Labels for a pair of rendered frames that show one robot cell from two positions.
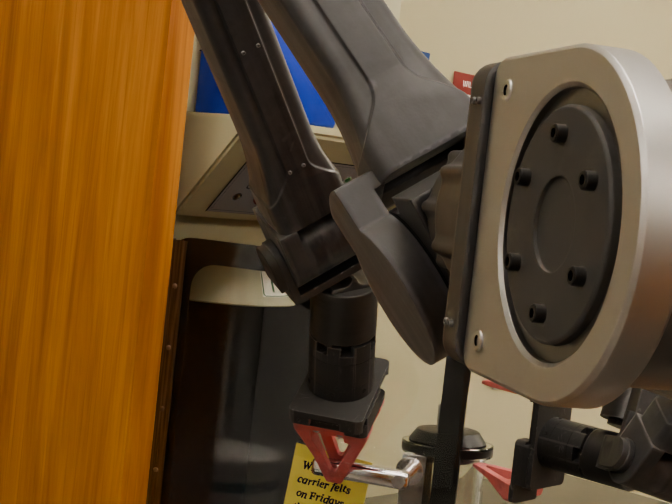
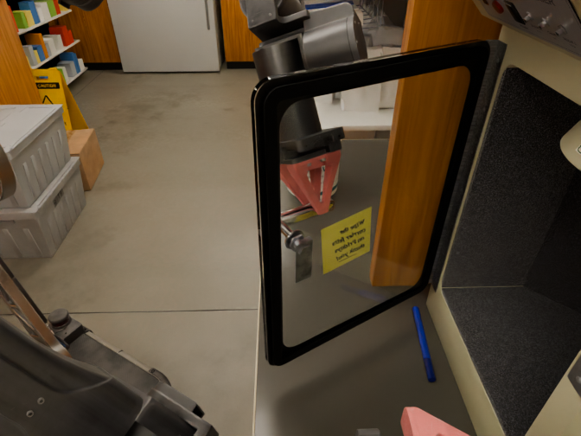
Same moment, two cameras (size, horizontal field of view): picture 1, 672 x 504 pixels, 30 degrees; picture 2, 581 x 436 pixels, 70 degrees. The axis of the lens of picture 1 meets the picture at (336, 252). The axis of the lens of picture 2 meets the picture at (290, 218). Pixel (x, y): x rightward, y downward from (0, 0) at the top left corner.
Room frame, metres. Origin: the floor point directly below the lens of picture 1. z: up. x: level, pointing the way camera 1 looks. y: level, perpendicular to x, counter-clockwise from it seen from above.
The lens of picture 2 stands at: (1.41, -0.36, 1.50)
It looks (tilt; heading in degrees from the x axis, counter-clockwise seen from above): 36 degrees down; 135
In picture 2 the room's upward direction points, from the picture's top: straight up
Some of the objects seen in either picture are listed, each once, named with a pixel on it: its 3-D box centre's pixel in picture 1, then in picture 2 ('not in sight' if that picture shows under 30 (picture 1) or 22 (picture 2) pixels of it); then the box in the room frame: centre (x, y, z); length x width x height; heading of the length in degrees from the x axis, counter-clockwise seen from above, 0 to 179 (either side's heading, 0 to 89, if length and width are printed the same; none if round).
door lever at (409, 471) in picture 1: (367, 469); not in sight; (1.14, -0.05, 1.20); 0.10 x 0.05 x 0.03; 76
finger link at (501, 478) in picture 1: (509, 462); not in sight; (1.41, -0.22, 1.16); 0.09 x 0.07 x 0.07; 46
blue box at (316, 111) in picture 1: (269, 75); not in sight; (1.24, 0.08, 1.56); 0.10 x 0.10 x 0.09; 46
